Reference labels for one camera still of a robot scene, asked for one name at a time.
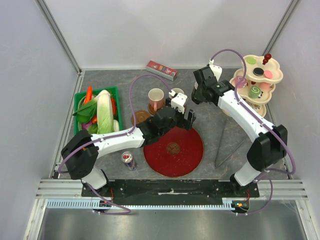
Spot brown coaster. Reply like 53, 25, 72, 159
134, 110, 151, 124
148, 101, 165, 116

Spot pink mug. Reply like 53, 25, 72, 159
148, 88, 165, 111

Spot green mug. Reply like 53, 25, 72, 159
171, 88, 185, 94

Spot dark red round tray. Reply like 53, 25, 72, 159
143, 127, 204, 178

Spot pink swirl cake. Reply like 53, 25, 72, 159
234, 76, 248, 88
259, 82, 273, 90

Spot green swirl cake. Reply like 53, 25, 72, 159
248, 85, 263, 99

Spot green macaron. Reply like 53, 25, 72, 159
245, 56, 257, 65

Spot black sandwich cookie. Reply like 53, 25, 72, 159
253, 67, 264, 77

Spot metal tongs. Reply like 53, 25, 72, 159
214, 117, 247, 169

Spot pink macaron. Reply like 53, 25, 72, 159
263, 70, 273, 79

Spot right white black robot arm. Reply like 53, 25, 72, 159
191, 66, 289, 197

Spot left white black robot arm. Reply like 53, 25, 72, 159
61, 106, 196, 197

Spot cream three tier stand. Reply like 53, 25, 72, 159
237, 53, 284, 117

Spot red snack box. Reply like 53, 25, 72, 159
146, 60, 178, 81

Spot energy drink can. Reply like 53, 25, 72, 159
121, 151, 137, 171

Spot green plastic basket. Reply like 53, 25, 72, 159
74, 86, 123, 135

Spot toy napa cabbage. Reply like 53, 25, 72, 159
73, 90, 120, 134

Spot toy orange carrot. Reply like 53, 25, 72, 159
83, 86, 93, 105

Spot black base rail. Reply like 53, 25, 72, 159
96, 179, 260, 198

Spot white cable duct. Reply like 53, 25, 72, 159
46, 198, 250, 213

